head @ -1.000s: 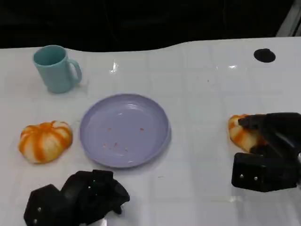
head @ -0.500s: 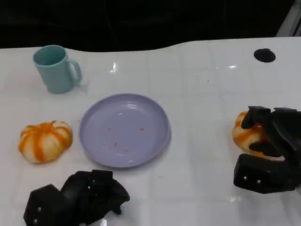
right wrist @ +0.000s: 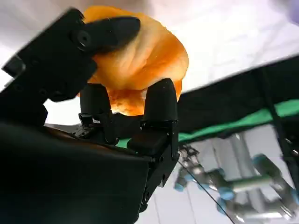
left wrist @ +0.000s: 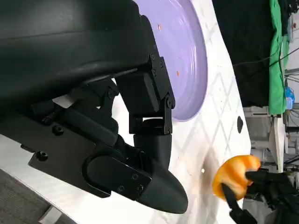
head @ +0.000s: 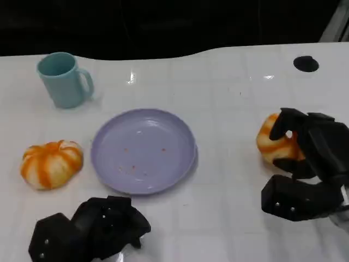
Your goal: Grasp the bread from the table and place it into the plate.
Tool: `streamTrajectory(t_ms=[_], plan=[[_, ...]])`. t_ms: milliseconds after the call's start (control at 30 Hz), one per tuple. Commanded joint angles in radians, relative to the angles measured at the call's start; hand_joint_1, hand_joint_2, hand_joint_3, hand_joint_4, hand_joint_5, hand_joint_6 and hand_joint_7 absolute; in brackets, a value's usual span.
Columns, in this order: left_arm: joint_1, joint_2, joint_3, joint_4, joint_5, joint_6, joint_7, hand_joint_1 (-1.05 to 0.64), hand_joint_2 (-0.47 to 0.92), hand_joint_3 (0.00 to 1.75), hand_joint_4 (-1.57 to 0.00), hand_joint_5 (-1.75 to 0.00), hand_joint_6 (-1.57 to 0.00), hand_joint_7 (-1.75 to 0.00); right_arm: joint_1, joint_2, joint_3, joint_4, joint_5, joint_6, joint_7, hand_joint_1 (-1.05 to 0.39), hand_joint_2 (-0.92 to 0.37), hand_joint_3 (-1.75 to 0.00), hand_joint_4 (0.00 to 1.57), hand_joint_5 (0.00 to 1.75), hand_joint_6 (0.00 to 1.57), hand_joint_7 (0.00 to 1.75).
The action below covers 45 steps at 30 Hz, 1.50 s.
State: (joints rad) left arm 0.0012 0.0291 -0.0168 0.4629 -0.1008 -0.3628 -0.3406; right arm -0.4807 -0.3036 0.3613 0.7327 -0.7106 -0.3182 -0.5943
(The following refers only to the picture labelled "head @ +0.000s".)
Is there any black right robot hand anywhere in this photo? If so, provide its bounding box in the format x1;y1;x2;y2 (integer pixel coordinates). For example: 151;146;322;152
268;108;349;189

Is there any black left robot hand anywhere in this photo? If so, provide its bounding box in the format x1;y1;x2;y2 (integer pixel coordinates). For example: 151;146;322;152
71;195;152;259

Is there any orange and white bread roll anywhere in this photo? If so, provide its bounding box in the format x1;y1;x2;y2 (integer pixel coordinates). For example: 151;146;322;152
256;113;306;165
20;140;84;191

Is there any lilac plate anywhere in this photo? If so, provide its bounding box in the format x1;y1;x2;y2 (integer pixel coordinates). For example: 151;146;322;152
91;108;198;195

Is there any black round table grommet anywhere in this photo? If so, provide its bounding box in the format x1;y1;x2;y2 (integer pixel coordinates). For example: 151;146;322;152
293;55;320;73

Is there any pale green mug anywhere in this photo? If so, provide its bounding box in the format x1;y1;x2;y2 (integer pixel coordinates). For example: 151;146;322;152
37;52;95;109

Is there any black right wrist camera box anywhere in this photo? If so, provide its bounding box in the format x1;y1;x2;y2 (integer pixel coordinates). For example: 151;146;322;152
261;174;346;223

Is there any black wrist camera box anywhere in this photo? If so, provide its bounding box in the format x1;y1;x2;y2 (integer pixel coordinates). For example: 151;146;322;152
28;213;81;262
261;174;346;223

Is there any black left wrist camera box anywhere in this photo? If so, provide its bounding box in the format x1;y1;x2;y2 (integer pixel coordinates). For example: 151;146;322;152
28;213;81;262

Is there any grey metal frame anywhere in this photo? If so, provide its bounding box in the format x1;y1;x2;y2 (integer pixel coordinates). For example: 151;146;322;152
318;0;349;43

